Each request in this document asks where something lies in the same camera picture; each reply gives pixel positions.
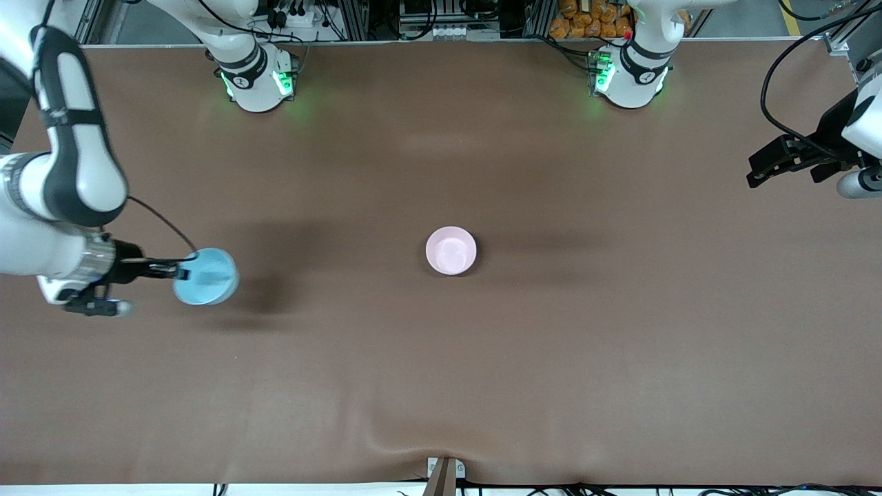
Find orange snack packets pile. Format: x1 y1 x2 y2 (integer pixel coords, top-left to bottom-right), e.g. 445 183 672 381
549 0 635 40

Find metal table clamp bracket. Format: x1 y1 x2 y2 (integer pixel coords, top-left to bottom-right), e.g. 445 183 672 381
427 457 466 496

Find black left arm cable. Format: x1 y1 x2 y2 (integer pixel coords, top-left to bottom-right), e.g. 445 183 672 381
760 0 882 149

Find aluminium frame corner bracket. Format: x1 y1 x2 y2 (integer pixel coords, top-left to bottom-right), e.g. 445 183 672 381
823 0 882 56

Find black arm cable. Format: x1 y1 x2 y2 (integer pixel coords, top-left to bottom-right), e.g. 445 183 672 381
127 196 199 254
760 0 882 149

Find pink bowl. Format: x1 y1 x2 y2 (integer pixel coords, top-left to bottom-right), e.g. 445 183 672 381
425 226 478 277

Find blue bowl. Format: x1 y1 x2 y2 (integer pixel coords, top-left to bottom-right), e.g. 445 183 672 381
172 248 240 306

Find brown table cloth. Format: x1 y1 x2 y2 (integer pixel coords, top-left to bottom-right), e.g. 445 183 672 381
0 38 882 486

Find aluminium frame rail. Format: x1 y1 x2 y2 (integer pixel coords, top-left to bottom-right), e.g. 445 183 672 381
41 0 104 49

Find white power strip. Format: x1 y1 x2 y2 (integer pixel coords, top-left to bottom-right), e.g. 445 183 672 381
265 0 325 32

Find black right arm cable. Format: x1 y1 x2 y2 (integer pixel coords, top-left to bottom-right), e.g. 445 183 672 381
127 196 199 254

